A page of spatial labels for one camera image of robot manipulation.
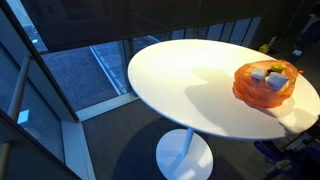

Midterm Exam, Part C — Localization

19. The white square cap bottle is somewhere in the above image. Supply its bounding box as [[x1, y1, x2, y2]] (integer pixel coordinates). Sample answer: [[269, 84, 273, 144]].
[[266, 71, 290, 94]]

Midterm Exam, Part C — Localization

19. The orange plastic bag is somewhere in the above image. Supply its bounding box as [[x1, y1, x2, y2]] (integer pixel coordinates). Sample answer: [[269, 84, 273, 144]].
[[232, 59, 300, 109]]

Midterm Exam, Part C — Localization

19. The yellow green background object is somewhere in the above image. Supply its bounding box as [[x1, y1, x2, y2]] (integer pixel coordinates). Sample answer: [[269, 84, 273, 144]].
[[258, 35, 278, 55]]

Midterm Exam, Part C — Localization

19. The yellow black-capped object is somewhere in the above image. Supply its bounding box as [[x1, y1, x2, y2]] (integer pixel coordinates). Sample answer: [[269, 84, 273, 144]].
[[266, 64, 287, 75]]

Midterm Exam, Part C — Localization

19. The purple clamp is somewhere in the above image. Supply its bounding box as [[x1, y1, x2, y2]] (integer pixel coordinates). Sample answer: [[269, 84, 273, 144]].
[[253, 139, 294, 171]]

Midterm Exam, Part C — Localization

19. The grey metal handrail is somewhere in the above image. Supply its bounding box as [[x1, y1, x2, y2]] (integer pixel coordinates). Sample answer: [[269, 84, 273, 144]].
[[0, 54, 33, 174]]

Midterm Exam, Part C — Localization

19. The dark bulky background equipment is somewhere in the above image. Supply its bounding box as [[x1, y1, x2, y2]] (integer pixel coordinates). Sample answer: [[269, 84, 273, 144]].
[[287, 11, 320, 64]]

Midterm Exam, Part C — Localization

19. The white table pedestal base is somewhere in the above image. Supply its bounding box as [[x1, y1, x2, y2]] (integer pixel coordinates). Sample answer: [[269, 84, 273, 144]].
[[155, 128, 214, 180]]

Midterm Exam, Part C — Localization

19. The dark window frame beam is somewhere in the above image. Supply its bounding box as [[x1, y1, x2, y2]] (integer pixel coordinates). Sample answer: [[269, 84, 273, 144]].
[[0, 6, 80, 123]]

